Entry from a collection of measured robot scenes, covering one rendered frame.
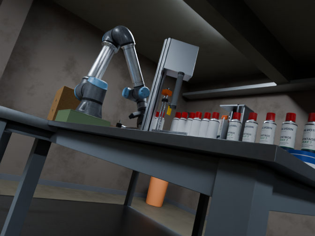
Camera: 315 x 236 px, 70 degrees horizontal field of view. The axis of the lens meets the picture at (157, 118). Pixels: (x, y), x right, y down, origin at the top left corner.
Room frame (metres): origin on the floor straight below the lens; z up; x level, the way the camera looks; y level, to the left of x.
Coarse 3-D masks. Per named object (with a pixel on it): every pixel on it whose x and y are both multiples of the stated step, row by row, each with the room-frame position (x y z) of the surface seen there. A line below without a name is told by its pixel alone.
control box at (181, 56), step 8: (176, 40) 1.18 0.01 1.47; (168, 48) 1.20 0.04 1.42; (176, 48) 1.18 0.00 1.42; (184, 48) 1.19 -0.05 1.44; (192, 48) 1.19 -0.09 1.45; (168, 56) 1.18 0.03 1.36; (176, 56) 1.18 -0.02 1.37; (184, 56) 1.19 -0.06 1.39; (192, 56) 1.19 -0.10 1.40; (168, 64) 1.18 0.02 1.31; (176, 64) 1.18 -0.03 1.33; (184, 64) 1.19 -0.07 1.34; (192, 64) 1.19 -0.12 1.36; (168, 72) 1.22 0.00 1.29; (176, 72) 1.19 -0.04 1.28; (184, 72) 1.19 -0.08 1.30; (192, 72) 1.19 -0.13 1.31; (184, 80) 1.28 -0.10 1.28
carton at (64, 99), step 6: (60, 90) 1.58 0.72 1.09; (66, 90) 1.52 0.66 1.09; (72, 90) 1.54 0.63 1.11; (60, 96) 1.51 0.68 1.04; (66, 96) 1.53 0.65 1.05; (72, 96) 1.55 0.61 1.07; (54, 102) 1.67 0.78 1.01; (60, 102) 1.52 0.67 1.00; (66, 102) 1.53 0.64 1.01; (72, 102) 1.55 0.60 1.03; (78, 102) 1.57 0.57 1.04; (54, 108) 1.57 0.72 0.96; (60, 108) 1.52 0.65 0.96; (66, 108) 1.54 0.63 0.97; (72, 108) 1.56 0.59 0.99; (48, 114) 1.76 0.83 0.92; (54, 114) 1.51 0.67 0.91; (54, 120) 1.52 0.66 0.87
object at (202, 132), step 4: (208, 112) 1.12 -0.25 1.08; (204, 116) 1.13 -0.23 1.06; (208, 116) 1.11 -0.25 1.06; (204, 120) 1.11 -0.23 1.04; (208, 120) 1.11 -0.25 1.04; (204, 124) 1.11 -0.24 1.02; (208, 124) 1.11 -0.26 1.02; (200, 128) 1.12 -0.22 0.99; (204, 128) 1.11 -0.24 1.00; (200, 132) 1.12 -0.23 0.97; (204, 132) 1.11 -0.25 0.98; (200, 136) 1.11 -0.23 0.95; (204, 136) 1.11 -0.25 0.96
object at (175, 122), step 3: (177, 114) 1.27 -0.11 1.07; (180, 114) 1.28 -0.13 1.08; (177, 117) 1.27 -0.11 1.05; (174, 120) 1.27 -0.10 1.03; (177, 120) 1.26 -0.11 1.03; (174, 123) 1.26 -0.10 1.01; (177, 123) 1.26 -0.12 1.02; (171, 126) 1.28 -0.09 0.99; (174, 126) 1.26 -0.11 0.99; (171, 129) 1.27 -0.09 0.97; (174, 129) 1.26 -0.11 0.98
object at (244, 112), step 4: (244, 108) 1.03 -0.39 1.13; (232, 112) 1.11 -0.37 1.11; (244, 112) 1.03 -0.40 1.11; (248, 112) 1.06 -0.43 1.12; (232, 116) 1.11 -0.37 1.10; (244, 116) 1.04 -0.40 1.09; (248, 116) 1.06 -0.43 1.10; (228, 120) 1.16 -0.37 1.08; (244, 120) 1.04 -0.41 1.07; (244, 124) 1.05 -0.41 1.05; (228, 128) 1.11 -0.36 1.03; (240, 128) 1.03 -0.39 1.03; (240, 132) 1.03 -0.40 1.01; (240, 136) 1.04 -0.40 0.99; (240, 140) 1.04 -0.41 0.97
